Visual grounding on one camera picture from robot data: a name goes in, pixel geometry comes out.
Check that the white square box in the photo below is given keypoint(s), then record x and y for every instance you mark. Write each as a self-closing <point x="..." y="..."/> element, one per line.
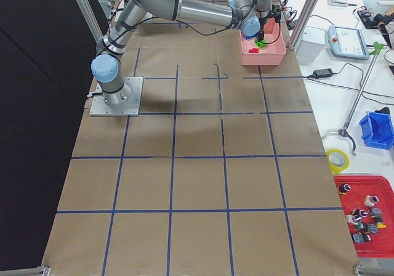
<point x="312" y="43"/>

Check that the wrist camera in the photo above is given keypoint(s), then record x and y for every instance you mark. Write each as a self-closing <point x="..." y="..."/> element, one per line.
<point x="275" y="13"/>

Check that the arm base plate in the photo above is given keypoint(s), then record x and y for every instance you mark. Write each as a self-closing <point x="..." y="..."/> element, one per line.
<point x="125" y="102"/>

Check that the green two-stud block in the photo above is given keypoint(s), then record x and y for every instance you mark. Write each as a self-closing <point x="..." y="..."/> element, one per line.
<point x="260" y="43"/>

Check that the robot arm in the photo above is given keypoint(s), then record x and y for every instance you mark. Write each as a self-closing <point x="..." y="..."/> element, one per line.
<point x="245" y="15"/>

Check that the pink plastic box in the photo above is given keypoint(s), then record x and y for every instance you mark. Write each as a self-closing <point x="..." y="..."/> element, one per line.
<point x="270" y="55"/>

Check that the black power adapter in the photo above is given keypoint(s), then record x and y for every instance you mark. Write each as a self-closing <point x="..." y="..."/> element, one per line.
<point x="322" y="73"/>

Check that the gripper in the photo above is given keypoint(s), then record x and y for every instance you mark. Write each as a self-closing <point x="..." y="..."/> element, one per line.
<point x="262" y="26"/>

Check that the blue storage bin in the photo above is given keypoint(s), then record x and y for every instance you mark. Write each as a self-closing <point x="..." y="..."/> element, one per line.
<point x="377" y="129"/>

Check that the red parts tray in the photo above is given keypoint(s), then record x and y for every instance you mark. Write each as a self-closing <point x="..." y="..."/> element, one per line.
<point x="367" y="202"/>

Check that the aluminium frame post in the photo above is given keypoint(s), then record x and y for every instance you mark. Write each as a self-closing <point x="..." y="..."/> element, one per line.
<point x="301" y="24"/>

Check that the teach pendant tablet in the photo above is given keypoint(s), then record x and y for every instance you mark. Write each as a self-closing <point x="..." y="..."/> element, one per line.
<point x="347" y="43"/>

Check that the yellow tape roll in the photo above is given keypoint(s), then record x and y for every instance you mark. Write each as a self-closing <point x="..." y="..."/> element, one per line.
<point x="338" y="160"/>

